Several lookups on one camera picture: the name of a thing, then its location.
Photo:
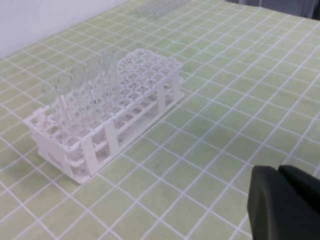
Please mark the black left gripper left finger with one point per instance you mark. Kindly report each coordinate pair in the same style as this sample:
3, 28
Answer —
262, 208

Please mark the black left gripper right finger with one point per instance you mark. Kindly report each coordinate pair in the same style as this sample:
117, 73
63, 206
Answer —
298, 193

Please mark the clear glass test tube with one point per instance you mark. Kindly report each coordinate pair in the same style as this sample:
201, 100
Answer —
110, 76

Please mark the green grid tablecloth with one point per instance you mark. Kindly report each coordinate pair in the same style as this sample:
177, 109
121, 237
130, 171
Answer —
252, 97

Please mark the white plastic test tube rack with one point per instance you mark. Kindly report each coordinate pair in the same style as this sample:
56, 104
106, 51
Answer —
149, 85

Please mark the glass test tube on cloth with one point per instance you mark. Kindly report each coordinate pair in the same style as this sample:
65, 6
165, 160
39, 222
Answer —
166, 8
146, 8

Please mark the glass test tube in rack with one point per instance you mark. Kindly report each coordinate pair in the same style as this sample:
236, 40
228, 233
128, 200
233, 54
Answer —
63, 83
78, 84
52, 94
94, 82

